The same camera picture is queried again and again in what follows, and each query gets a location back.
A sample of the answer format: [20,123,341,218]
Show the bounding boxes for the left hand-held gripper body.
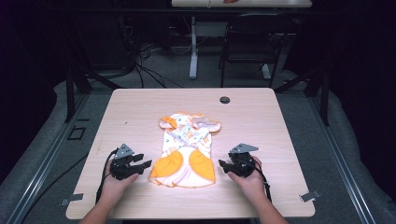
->
[109,143,140,181]

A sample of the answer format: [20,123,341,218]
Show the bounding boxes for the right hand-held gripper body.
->
[228,143,260,179]

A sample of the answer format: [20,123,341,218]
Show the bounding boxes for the orange and white baby garment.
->
[148,111,222,189]

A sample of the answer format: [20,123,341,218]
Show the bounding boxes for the person's left hand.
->
[100,159,140,203]

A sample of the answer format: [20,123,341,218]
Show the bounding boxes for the person's right hand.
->
[226,155,267,203]

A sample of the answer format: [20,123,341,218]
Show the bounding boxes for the black chair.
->
[218,12,294,90]

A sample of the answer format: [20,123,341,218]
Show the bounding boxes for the white desk leg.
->
[188,16,200,80]

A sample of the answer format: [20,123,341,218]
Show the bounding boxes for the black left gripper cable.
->
[94,148,120,204]

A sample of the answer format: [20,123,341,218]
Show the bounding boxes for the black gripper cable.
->
[252,159,273,203]
[94,148,120,204]

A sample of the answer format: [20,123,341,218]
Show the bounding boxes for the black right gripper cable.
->
[252,159,273,203]

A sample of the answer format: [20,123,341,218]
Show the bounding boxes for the grey metal table bracket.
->
[299,189,321,203]
[59,192,85,207]

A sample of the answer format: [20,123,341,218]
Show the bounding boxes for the black cable on floor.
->
[21,153,90,220]

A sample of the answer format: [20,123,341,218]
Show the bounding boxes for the aluminium floor rail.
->
[6,92,90,224]
[306,92,379,224]

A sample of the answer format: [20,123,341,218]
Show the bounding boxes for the black frame strut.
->
[64,62,121,124]
[274,63,331,127]

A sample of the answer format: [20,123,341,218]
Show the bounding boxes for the black floor cables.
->
[124,41,185,90]

